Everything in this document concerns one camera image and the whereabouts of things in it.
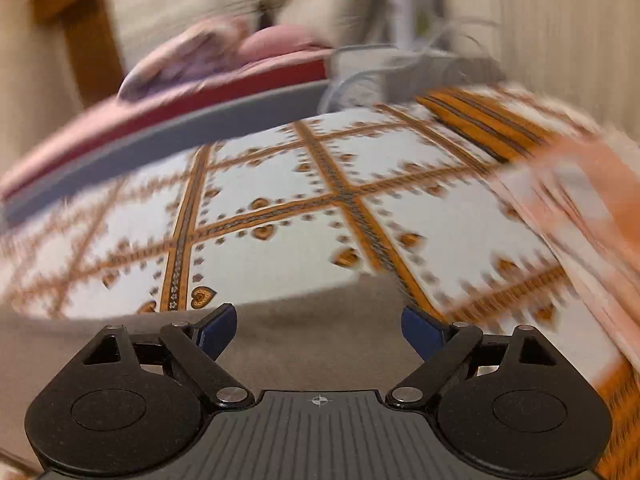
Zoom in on white sliding wardrobe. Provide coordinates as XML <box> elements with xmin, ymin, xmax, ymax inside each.
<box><xmin>102</xmin><ymin>0</ymin><xmax>281</xmax><ymax>79</ymax></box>

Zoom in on brown wooden door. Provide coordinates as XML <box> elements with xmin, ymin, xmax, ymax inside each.
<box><xmin>32</xmin><ymin>0</ymin><xmax>124</xmax><ymax>107</ymax></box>

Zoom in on orange heart patterned bedsheet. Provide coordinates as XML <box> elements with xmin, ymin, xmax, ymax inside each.
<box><xmin>1</xmin><ymin>84</ymin><xmax>639</xmax><ymax>479</ymax></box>

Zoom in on grey sweatpants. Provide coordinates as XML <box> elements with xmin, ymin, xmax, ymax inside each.
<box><xmin>1</xmin><ymin>275</ymin><xmax>421</xmax><ymax>467</ymax></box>

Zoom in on white metal daybed frame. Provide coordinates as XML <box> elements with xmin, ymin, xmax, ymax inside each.
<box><xmin>318</xmin><ymin>18</ymin><xmax>506</xmax><ymax>114</ymax></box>

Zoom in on large pink bed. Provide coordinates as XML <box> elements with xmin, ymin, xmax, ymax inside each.
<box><xmin>1</xmin><ymin>47</ymin><xmax>332</xmax><ymax>226</ymax></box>

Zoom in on folded pink quilt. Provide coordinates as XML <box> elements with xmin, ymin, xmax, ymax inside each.
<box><xmin>117</xmin><ymin>15</ymin><xmax>250</xmax><ymax>102</ymax></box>

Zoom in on pink pillow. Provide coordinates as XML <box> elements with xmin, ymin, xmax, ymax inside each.
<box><xmin>238</xmin><ymin>24</ymin><xmax>326</xmax><ymax>64</ymax></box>

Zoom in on white nightstand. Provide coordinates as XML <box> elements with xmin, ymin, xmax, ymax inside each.
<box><xmin>318</xmin><ymin>44</ymin><xmax>506</xmax><ymax>113</ymax></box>

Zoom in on white cardboard box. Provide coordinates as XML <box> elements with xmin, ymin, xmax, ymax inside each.
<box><xmin>386</xmin><ymin>0</ymin><xmax>446</xmax><ymax>50</ymax></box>

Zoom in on folded peach cloth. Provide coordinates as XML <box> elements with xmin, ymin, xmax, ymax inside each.
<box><xmin>489</xmin><ymin>132</ymin><xmax>639</xmax><ymax>365</ymax></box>

